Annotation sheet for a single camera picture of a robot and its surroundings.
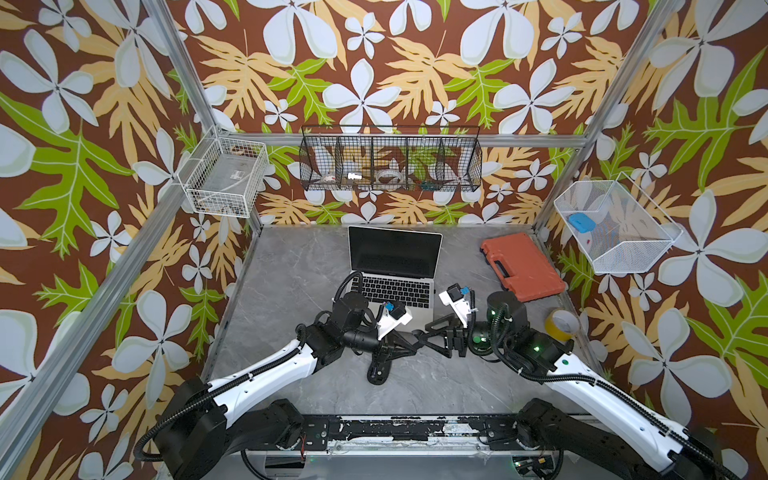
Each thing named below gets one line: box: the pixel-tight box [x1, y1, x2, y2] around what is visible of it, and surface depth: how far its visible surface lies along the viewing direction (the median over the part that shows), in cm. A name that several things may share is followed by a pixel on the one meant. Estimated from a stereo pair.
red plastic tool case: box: [480, 232, 567, 303], surface depth 103 cm
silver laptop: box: [348, 226, 443, 328], surface depth 103 cm
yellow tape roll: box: [545, 309, 580, 342], surface depth 95 cm
